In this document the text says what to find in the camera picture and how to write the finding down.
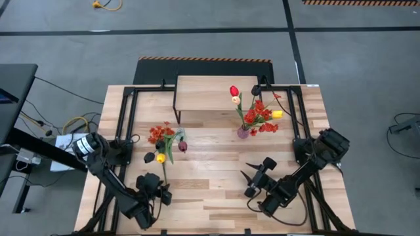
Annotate white paper sign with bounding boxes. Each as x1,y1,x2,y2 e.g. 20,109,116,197
49,132,90,173

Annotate yellow extension cord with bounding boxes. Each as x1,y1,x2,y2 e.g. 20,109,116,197
91,0,123,12

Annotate black desk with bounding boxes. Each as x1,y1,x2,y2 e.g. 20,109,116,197
0,63,89,214

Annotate cream artificial tulip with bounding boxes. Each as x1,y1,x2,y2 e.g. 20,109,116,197
231,96,245,129

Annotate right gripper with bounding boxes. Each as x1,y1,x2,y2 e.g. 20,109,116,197
240,157,278,198

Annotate black artificial tulip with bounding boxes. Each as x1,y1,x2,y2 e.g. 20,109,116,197
155,137,178,151

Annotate dark red artificial tulip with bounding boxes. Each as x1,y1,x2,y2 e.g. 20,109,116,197
177,136,189,154

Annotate black looped floor cable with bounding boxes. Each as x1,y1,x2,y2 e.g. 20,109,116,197
385,112,420,161

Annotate clear ribbed glass vase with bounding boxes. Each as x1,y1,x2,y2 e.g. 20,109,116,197
173,127,188,142

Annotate artificial tulip green stem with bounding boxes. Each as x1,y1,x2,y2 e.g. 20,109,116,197
245,84,263,129

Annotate wooden shelf black frame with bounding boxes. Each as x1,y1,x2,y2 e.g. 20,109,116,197
173,75,263,125

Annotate orange artificial flower bunch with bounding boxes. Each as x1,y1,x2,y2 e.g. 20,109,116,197
243,93,283,137
147,121,180,145

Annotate black mat striped edge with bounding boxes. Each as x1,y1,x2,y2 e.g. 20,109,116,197
301,0,420,7
133,56,275,85

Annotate white power adapter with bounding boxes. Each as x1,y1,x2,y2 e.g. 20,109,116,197
15,147,42,166

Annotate pink ribbed glass vase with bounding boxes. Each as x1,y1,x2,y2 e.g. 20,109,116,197
236,126,251,140

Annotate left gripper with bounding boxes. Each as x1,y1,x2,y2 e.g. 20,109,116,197
136,172,173,207

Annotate black table cable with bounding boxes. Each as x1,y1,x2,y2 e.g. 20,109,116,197
261,75,311,132

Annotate yellow artificial tulip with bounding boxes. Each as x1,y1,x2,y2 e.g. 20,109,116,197
156,152,169,187
247,109,284,130

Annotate yellow coiled cable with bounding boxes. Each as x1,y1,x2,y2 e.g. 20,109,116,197
61,116,91,135

